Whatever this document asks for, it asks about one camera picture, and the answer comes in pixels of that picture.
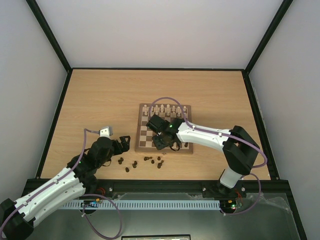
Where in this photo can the wooden chess board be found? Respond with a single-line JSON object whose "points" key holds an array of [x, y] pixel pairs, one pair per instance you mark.
{"points": [[144, 143]]}

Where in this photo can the black left frame post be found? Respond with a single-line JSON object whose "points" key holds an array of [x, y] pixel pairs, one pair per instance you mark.
{"points": [[38, 14]]}

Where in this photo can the white slotted cable duct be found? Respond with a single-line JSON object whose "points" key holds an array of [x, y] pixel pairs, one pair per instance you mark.
{"points": [[212, 205]]}

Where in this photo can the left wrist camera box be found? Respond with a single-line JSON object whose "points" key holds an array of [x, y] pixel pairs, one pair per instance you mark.
{"points": [[106, 131]]}

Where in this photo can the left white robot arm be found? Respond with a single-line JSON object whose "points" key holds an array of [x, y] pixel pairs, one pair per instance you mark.
{"points": [[19, 217]]}

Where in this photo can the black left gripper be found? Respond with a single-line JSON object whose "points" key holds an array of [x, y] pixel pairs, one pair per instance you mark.
{"points": [[125, 145]]}

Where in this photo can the black corner frame post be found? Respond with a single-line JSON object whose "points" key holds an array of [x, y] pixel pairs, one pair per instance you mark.
{"points": [[276, 20]]}

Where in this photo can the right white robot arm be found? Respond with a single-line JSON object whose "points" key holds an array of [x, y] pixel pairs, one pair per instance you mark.
{"points": [[239, 149]]}

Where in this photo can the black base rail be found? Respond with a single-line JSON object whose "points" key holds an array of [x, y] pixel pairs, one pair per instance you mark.
{"points": [[208, 188]]}

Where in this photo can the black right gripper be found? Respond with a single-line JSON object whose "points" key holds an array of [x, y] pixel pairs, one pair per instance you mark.
{"points": [[157, 141]]}

